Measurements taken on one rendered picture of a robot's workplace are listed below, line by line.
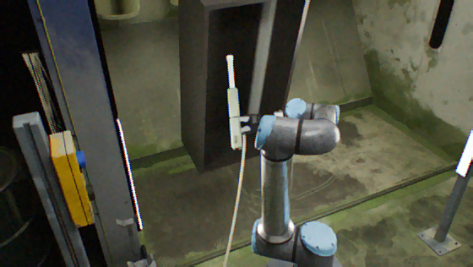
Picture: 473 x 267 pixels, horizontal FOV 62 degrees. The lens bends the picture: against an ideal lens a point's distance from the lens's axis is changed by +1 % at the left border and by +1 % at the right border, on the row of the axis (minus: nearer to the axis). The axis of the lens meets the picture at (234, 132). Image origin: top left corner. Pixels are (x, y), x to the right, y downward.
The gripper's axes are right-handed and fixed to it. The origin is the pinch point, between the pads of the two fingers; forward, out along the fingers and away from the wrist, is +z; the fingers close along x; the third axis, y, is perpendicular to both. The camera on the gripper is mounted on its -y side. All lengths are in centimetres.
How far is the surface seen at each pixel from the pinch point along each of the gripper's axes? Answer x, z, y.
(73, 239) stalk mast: -45, 39, -79
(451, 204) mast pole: -52, -118, 87
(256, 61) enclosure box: 56, -9, 61
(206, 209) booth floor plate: -38, 45, 100
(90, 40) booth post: 23, 36, -70
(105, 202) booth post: -32, 59, -23
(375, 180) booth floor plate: -29, -86, 146
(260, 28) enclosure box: 70, -16, 42
